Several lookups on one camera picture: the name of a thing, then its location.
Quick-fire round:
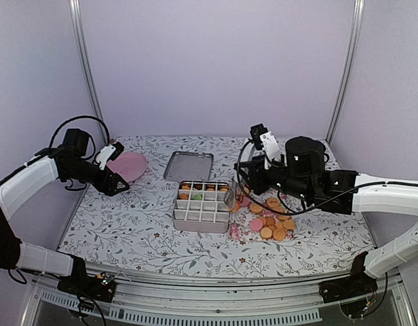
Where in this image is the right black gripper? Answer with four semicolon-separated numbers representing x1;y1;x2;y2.
235;154;312;203

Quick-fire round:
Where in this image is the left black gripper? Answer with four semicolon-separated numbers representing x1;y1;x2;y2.
65;158;130;196

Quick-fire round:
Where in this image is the metal tongs white handle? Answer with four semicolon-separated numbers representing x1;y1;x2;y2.
223;177;245;213

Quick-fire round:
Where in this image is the pink round cookie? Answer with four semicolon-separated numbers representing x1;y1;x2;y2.
249;218;264;232

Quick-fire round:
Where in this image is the metal divided cookie tin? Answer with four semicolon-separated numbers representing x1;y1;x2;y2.
172;181;230;234

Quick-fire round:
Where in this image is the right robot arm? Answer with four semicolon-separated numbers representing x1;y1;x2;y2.
234;132;418;296

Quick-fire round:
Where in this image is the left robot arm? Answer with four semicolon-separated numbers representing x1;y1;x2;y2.
0;128;130;295

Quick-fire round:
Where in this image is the pink plate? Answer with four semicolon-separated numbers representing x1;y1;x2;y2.
107;152;148;183

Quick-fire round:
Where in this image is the floral cookie tray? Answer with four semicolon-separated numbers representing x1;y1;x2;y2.
228;187;296;242

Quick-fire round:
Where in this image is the metal tin lid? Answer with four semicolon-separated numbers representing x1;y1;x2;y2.
164;151;214;182

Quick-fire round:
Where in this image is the floral tablecloth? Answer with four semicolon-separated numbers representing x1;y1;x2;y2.
58;136;374;278

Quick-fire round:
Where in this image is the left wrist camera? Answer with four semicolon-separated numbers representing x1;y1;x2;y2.
94;142;124;170

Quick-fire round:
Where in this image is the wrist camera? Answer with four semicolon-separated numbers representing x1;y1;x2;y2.
94;142;124;170
250;124;284;170

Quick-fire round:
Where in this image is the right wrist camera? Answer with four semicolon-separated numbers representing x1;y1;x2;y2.
250;124;284;170

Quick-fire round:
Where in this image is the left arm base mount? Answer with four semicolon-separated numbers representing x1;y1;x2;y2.
57;269;117;303

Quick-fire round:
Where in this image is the front aluminium rail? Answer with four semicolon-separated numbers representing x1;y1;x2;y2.
21;264;417;325

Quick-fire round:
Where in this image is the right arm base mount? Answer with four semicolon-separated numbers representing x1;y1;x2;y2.
318;272;378;319

